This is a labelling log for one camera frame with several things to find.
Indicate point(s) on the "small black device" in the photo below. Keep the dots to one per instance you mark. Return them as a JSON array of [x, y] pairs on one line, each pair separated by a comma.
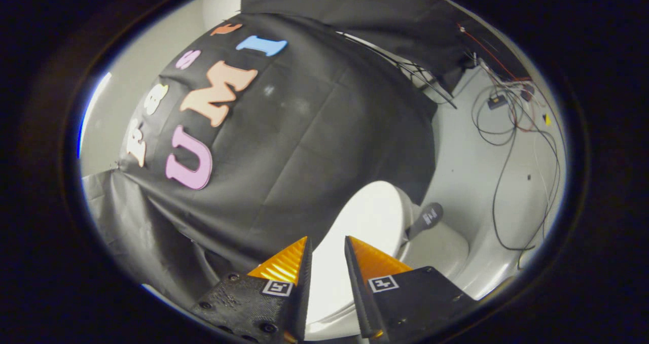
[[497, 101]]

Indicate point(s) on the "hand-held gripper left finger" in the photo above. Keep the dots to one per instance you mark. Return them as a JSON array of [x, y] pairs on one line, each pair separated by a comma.
[[305, 283]]

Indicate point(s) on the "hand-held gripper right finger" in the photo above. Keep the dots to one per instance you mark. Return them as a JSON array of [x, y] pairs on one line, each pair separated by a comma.
[[357, 293]]

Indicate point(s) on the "thin black stand rods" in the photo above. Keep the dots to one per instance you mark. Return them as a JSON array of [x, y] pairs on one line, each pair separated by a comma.
[[423, 80]]

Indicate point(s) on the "small yellow object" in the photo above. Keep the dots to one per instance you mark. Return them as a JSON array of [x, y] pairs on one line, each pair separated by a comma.
[[546, 119]]

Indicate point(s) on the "black backdrop cloth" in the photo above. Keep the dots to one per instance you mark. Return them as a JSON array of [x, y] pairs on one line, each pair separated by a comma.
[[314, 146]]

